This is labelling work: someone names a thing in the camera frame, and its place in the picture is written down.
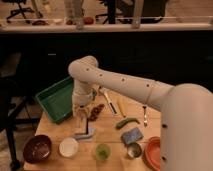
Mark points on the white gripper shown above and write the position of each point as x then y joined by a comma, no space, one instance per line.
80,105

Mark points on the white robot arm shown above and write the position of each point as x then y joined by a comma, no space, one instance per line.
186,142

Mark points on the green plastic cup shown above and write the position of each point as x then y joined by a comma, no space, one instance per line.
102,152

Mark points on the small metal cup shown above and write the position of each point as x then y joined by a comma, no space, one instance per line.
134,150

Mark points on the light blue cloth piece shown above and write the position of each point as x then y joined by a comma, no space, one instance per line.
91,132

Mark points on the bunch of red grapes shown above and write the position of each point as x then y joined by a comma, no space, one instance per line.
95,112

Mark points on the green plastic tray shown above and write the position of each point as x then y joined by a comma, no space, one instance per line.
56,100

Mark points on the metal spoon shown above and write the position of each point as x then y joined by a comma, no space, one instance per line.
103,91

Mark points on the yellow banana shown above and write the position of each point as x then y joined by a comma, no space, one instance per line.
121,107

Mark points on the dark red bowl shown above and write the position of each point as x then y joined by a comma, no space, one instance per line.
37,149

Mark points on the blue sponge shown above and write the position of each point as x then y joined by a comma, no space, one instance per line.
131,136

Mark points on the metal fork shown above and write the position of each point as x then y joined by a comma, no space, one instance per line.
145,116

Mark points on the black office chair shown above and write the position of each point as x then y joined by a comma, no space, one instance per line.
9,111

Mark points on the orange plastic bowl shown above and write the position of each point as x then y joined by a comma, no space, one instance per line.
151,156

